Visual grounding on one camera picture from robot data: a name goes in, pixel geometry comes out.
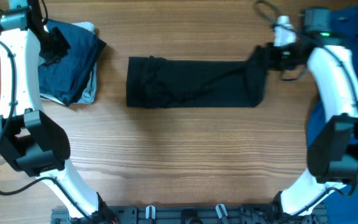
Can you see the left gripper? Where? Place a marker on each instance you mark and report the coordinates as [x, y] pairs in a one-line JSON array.
[[63, 48]]

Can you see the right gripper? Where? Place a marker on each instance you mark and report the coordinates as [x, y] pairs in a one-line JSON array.
[[272, 63]]

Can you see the black polo shirt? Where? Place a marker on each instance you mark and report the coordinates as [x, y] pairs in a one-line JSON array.
[[155, 82]]

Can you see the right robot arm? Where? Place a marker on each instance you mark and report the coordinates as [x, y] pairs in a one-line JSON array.
[[332, 157]]

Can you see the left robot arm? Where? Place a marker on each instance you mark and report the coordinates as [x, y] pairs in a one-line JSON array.
[[30, 141]]

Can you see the folded navy blue garment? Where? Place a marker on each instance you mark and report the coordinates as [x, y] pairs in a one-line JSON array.
[[70, 68]]

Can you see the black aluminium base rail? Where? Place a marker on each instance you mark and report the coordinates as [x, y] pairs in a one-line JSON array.
[[244, 214]]

